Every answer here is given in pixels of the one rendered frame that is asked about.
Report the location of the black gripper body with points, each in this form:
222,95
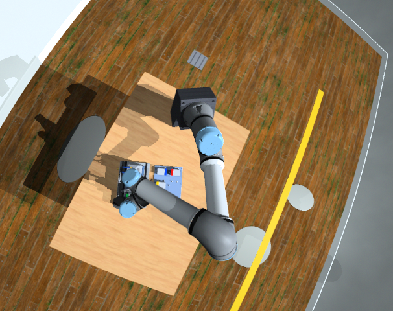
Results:
118,200

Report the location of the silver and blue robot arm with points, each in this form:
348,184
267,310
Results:
213,227

